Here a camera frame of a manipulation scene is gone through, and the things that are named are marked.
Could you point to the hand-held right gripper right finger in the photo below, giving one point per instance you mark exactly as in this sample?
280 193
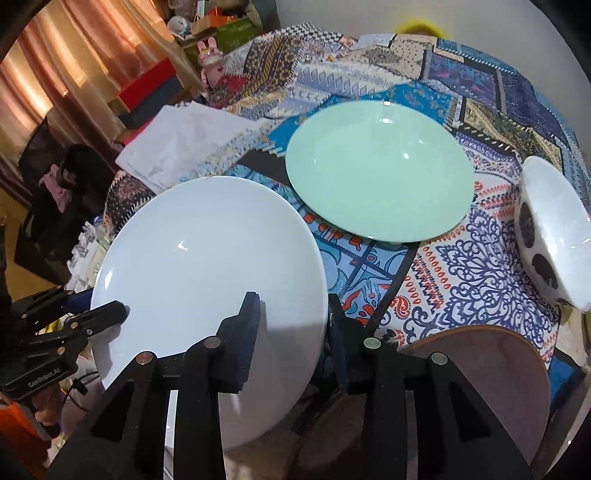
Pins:
339 353

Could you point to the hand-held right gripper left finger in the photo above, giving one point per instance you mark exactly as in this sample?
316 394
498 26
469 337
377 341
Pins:
244 344

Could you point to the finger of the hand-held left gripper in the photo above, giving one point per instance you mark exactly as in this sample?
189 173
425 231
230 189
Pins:
46 301
101 314

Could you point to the white plate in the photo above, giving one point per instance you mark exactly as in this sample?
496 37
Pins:
194 258

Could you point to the orange object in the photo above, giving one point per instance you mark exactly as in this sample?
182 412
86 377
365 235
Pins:
18 429

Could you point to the black chair with clothes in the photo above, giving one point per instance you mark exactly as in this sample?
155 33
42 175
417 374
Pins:
78 184

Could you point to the brown plate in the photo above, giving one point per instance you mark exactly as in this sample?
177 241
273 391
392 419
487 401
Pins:
498 369

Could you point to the patchwork printed blanket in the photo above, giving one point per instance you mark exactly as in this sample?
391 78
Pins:
485 277

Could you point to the green plate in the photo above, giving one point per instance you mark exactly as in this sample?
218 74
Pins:
378 170

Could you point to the white cloth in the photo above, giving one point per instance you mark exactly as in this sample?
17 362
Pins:
184 143

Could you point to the red box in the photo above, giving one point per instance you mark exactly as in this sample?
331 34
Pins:
147 85

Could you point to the orange curtain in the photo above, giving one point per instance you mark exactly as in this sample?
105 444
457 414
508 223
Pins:
69 55

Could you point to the white bowl with black spots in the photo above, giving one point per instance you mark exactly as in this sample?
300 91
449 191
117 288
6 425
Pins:
554 221

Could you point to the pink rabbit plush toy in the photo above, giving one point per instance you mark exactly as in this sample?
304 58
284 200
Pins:
210 55

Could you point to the green box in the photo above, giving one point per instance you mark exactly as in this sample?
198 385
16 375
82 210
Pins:
240 34

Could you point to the yellow round object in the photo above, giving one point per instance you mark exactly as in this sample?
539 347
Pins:
418 25

